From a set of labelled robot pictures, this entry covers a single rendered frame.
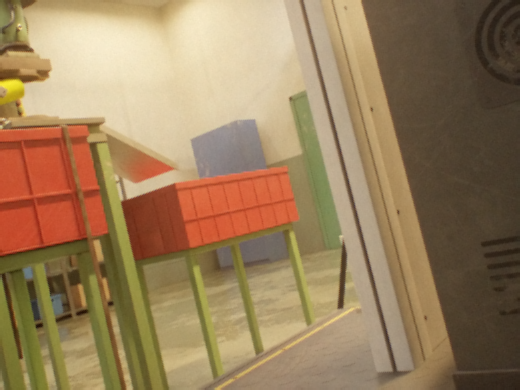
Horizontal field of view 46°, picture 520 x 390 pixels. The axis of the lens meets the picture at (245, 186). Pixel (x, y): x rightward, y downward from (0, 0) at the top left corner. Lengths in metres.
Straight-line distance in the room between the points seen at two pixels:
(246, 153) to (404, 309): 7.24
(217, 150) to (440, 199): 7.69
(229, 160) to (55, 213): 7.10
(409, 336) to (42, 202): 0.68
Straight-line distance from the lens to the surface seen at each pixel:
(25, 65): 2.00
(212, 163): 8.47
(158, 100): 9.32
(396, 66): 0.75
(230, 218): 2.14
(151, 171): 2.19
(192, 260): 2.03
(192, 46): 9.41
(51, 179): 1.20
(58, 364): 2.73
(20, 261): 1.16
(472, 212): 0.72
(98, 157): 1.90
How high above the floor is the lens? 0.57
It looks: 3 degrees up
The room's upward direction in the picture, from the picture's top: 14 degrees counter-clockwise
